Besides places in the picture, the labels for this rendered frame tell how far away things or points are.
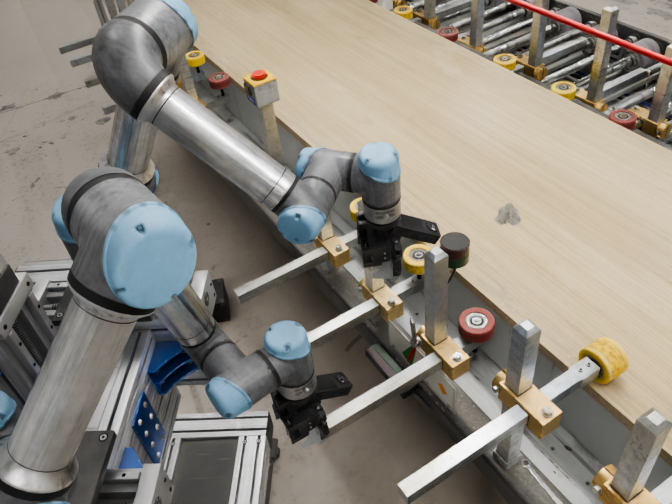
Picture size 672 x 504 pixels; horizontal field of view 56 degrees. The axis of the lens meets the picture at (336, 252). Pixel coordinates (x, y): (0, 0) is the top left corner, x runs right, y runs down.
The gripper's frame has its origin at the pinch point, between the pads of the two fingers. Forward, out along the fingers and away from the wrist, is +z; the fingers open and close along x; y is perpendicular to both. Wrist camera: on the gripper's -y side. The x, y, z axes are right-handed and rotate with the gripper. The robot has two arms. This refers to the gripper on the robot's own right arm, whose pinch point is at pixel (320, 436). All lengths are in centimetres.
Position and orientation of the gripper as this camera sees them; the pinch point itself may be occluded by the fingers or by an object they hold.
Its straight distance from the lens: 139.6
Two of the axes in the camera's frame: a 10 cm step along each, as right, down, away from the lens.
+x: 5.3, 5.4, -6.6
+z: 1.0, 7.3, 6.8
